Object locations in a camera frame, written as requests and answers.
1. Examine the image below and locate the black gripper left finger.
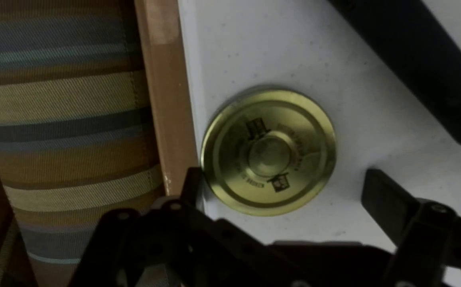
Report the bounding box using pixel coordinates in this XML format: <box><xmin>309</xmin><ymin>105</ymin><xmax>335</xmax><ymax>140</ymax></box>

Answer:
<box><xmin>180</xmin><ymin>166</ymin><xmax>207</xmax><ymax>212</ymax></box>

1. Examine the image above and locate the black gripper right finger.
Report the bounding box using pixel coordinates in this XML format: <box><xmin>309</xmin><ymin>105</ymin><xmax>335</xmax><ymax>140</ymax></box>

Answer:
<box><xmin>358</xmin><ymin>167</ymin><xmax>421</xmax><ymax>248</ymax></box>

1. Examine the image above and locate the gold metal jar lid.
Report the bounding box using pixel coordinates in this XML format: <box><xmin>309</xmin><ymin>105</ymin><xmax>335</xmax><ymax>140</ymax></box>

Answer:
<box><xmin>199</xmin><ymin>87</ymin><xmax>339</xmax><ymax>218</ymax></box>

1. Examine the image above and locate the striped fabric sofa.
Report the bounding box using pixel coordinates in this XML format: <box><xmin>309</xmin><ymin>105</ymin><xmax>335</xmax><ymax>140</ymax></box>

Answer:
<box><xmin>0</xmin><ymin>0</ymin><xmax>165</xmax><ymax>287</ymax></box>

